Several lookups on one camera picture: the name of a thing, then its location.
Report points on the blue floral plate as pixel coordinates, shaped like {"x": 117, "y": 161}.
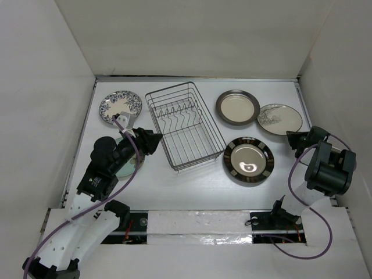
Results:
{"x": 117, "y": 102}

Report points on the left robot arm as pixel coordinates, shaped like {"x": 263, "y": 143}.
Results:
{"x": 94, "y": 212}

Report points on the dark striped rim plate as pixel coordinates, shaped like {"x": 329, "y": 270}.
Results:
{"x": 248, "y": 160}

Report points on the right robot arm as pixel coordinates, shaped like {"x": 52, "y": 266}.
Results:
{"x": 328, "y": 173}

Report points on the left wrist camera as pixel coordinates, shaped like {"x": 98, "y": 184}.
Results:
{"x": 123, "y": 120}

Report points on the green flower plate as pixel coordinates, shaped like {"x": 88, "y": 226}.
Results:
{"x": 128, "y": 169}

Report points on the wire dish rack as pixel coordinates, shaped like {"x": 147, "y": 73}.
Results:
{"x": 190, "y": 133}

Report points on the brown rim cream plate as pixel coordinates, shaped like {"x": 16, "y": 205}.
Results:
{"x": 237, "y": 107}

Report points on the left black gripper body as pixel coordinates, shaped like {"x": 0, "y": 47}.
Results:
{"x": 127, "y": 149}

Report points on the grey tree pattern plate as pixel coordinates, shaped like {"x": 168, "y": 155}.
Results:
{"x": 277, "y": 119}

